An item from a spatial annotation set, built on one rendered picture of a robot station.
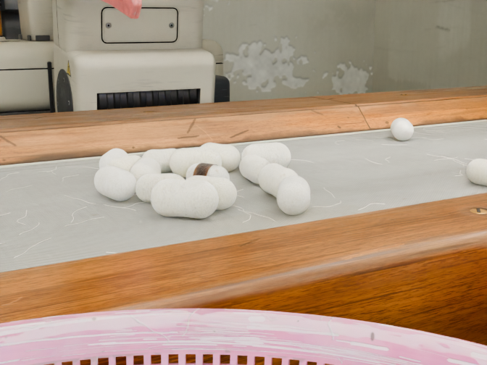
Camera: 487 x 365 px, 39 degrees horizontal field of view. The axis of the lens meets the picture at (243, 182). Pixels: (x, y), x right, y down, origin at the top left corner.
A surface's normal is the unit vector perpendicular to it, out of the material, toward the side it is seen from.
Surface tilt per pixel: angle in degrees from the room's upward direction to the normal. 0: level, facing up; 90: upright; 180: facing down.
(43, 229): 0
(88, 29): 98
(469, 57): 90
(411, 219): 0
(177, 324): 75
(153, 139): 45
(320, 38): 90
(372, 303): 90
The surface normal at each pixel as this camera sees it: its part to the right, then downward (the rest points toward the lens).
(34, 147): 0.34, -0.55
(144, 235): 0.00, -0.97
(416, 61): -0.90, 0.10
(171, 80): 0.45, 0.33
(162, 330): 0.09, -0.04
